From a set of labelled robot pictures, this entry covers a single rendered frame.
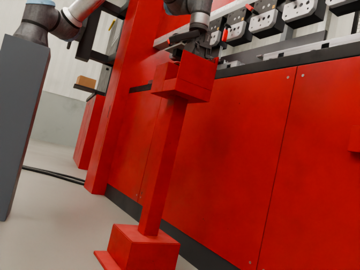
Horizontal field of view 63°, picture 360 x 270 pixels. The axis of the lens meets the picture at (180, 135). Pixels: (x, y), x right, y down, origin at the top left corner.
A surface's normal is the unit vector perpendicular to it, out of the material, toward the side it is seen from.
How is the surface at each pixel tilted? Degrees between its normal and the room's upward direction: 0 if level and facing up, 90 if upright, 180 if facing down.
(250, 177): 90
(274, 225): 90
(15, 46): 90
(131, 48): 90
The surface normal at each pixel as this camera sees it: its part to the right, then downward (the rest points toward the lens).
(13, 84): 0.39, 0.03
